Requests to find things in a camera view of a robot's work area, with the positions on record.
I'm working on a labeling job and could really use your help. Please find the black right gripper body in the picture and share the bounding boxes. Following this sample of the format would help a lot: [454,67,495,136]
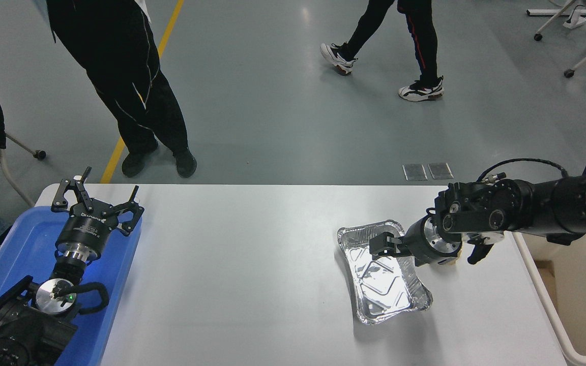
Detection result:
[403,216,434,266]

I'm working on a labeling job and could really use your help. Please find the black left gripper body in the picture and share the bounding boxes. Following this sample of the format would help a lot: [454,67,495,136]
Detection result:
[55,199,116,255]

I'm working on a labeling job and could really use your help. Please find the silver foil tray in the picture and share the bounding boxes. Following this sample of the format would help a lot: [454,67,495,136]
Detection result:
[337,220,433,326]

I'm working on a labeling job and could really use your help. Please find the grey chair with casters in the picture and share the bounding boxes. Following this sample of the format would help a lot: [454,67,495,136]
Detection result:
[0,132,47,208]

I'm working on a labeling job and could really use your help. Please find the blue plastic tray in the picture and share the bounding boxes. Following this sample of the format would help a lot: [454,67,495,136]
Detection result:
[0,205,143,366]

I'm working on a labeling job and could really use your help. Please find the white chair base with casters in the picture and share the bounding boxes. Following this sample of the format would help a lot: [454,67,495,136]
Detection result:
[534,0,586,79]

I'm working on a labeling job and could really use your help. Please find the white floor bar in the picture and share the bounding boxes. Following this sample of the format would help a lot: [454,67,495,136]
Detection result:
[527,9,586,18]

